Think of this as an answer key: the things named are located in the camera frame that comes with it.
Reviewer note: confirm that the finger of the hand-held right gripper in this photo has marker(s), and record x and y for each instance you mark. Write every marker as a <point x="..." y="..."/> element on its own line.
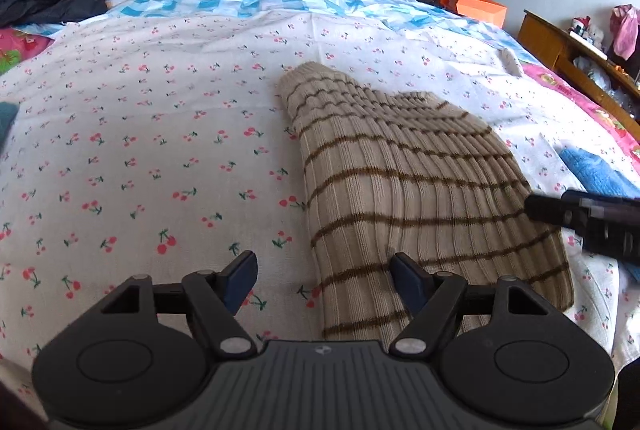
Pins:
<point x="544" y="209"/>

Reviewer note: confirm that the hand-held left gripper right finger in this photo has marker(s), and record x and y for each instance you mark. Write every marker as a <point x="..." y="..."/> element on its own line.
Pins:
<point x="410" y="282"/>

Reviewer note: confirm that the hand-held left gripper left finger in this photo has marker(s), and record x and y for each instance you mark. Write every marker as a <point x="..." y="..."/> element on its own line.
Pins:
<point x="240" y="282"/>

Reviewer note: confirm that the beige brown striped knit sweater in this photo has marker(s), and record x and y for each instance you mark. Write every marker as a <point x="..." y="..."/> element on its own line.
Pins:
<point x="400" y="170"/>

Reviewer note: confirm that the blue towel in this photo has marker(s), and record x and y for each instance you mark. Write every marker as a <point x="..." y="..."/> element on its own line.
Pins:
<point x="600" y="172"/>

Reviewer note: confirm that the pink floral bed sheet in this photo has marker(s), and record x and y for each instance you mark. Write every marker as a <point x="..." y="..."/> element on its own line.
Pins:
<point x="575" y="95"/>

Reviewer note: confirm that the wooden bedside shelf cabinet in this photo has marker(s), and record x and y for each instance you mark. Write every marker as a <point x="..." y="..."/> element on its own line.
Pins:
<point x="550" y="40"/>

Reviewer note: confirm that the white plush toy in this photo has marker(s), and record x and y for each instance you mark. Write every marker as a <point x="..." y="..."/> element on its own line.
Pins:
<point x="592" y="35"/>

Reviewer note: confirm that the white cherry print bed sheet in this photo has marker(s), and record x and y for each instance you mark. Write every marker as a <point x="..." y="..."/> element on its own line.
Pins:
<point x="150" y="110"/>

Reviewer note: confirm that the pink hanging cloth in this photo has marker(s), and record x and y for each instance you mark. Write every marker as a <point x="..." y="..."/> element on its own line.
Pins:
<point x="626" y="33"/>

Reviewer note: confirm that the orange box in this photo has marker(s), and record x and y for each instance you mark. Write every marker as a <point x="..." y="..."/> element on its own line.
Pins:
<point x="475" y="8"/>

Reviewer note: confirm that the teal cloth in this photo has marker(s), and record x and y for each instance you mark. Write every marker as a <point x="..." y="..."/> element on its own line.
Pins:
<point x="6" y="120"/>

